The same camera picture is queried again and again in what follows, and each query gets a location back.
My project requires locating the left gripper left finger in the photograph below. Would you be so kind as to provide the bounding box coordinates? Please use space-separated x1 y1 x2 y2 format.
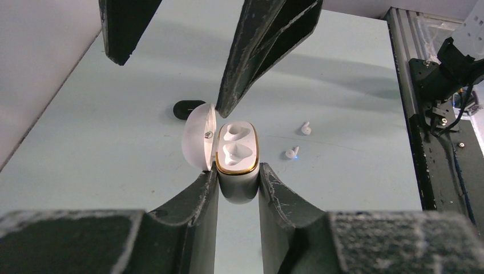
1 170 219 273

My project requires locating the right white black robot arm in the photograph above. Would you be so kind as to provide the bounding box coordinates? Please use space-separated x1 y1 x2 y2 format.
99 1 483 124

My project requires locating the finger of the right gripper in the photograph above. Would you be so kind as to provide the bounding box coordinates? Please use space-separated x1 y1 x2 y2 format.
215 0 324 118
98 0 162 66

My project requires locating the black rubber foot far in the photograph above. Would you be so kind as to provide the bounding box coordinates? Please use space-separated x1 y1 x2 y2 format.
172 100 205 120

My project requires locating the white earbud charging case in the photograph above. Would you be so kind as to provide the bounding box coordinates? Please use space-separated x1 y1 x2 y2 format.
181 103 260 204

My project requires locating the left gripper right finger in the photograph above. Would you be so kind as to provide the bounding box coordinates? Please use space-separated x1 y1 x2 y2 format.
259 163 483 273

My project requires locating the aluminium front frame rail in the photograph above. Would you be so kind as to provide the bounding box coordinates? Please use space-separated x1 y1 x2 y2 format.
384 6 470 212

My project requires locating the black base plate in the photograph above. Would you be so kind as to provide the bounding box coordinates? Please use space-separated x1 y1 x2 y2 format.
406 58 484 228

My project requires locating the white earbud with blue light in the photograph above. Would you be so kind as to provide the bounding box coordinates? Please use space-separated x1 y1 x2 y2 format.
285 146 300 159

